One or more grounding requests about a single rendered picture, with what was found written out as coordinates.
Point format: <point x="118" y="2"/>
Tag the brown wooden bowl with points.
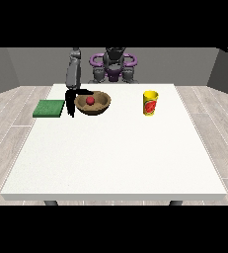
<point x="95" y="104"/>

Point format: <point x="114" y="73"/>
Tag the green square pad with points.
<point x="49" y="108"/>

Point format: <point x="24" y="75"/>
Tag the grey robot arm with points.
<point x="74" y="70"/>

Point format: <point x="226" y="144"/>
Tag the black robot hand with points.
<point x="70" y="99"/>

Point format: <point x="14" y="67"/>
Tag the yellow cup with melon print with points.
<point x="150" y="103"/>

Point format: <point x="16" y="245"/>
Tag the dark table leg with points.
<point x="176" y="203"/>
<point x="51" y="203"/>

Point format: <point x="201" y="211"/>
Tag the small red ball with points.
<point x="90" y="100"/>

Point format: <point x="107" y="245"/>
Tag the grey robot trunk purple rings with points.
<point x="114" y="67"/>

